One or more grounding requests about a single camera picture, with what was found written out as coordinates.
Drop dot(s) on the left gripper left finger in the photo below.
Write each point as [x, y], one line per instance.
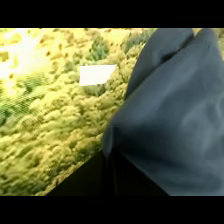
[90, 180]

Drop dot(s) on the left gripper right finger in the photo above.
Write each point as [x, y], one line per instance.
[133, 185]

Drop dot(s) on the dark blue-grey garment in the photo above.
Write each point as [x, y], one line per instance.
[173, 116]

